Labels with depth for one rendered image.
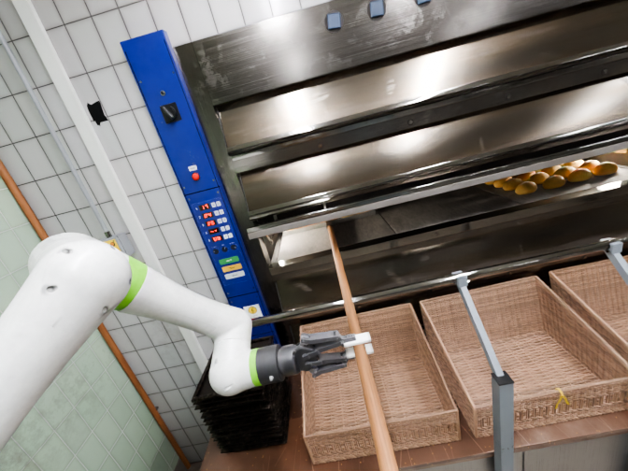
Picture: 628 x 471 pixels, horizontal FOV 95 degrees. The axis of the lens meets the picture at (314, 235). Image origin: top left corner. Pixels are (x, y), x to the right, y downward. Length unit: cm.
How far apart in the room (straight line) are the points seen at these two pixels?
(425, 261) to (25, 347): 132
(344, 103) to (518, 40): 66
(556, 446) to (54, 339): 144
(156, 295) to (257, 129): 73
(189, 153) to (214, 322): 69
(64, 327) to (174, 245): 93
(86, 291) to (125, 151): 93
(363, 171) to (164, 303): 85
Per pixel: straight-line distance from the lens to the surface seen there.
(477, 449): 136
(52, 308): 54
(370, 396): 68
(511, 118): 145
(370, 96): 121
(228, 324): 85
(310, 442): 128
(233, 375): 82
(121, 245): 146
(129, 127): 138
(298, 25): 124
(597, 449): 158
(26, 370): 56
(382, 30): 126
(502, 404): 110
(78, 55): 146
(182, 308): 78
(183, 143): 126
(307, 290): 140
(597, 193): 174
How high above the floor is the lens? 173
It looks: 20 degrees down
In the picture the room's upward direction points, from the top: 15 degrees counter-clockwise
